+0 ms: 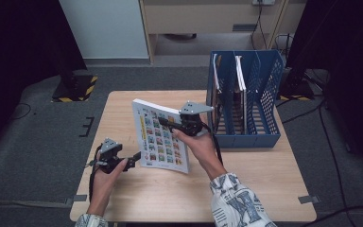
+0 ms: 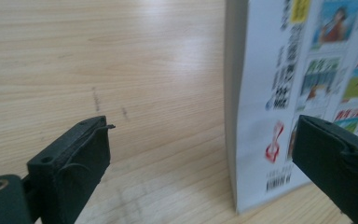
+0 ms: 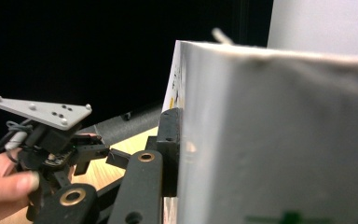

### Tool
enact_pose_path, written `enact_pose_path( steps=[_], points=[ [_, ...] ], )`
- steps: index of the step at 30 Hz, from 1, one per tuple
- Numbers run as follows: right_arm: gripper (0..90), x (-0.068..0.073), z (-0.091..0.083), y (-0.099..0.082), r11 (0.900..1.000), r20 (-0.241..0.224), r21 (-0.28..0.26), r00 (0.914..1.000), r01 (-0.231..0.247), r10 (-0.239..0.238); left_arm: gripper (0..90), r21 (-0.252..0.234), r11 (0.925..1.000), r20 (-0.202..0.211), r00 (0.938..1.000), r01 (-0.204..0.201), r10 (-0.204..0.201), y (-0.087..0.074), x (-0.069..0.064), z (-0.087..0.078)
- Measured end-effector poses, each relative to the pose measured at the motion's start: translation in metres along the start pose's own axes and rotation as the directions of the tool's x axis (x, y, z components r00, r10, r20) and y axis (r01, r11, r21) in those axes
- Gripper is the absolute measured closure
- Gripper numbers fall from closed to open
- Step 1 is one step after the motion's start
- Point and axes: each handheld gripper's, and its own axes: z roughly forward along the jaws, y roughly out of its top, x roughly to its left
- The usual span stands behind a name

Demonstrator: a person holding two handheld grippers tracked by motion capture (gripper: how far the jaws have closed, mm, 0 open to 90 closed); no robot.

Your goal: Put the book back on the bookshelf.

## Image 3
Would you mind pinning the black curtain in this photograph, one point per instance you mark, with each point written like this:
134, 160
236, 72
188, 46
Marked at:
90, 46

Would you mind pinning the white partition panel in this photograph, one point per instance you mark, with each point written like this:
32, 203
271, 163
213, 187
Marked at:
323, 25

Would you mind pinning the white-backed magazine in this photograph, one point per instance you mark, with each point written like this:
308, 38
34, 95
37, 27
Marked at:
276, 130

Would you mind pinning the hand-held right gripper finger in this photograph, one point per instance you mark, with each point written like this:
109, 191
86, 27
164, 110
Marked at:
171, 149

